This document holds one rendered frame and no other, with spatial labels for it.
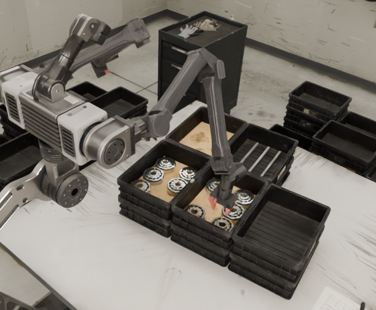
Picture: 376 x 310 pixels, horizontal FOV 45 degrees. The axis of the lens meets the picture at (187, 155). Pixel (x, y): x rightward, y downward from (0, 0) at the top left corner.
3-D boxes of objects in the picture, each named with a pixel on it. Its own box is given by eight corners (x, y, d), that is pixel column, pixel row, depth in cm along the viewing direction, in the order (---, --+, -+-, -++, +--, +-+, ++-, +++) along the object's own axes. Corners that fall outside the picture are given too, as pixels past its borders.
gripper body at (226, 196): (216, 189, 191) (219, 175, 187) (237, 199, 188) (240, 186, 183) (208, 197, 187) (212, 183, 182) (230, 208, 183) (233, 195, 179)
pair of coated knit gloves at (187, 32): (186, 40, 347) (186, 37, 345) (168, 33, 355) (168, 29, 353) (205, 31, 362) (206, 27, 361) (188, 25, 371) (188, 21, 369)
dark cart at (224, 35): (196, 144, 386) (204, 47, 331) (157, 124, 407) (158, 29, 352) (235, 117, 424) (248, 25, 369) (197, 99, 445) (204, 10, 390)
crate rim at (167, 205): (169, 210, 197) (169, 205, 195) (115, 183, 208) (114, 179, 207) (213, 162, 224) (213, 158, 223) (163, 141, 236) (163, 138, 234)
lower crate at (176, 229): (225, 270, 198) (228, 253, 190) (168, 241, 209) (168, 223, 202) (262, 216, 225) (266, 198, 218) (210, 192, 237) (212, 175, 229)
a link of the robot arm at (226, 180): (219, 173, 179) (230, 181, 176) (229, 166, 183) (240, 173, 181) (216, 186, 183) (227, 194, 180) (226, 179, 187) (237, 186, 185)
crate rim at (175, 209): (230, 239, 185) (231, 235, 184) (169, 210, 197) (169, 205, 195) (269, 185, 213) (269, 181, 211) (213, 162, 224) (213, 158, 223)
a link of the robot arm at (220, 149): (194, 64, 177) (215, 59, 169) (204, 64, 181) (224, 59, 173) (208, 172, 181) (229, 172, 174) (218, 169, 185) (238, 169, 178)
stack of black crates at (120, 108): (112, 173, 330) (109, 122, 302) (84, 155, 344) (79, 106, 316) (149, 149, 355) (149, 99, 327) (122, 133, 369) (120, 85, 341)
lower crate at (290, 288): (289, 303, 186) (295, 286, 179) (225, 270, 198) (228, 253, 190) (320, 242, 214) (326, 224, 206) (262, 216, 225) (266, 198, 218)
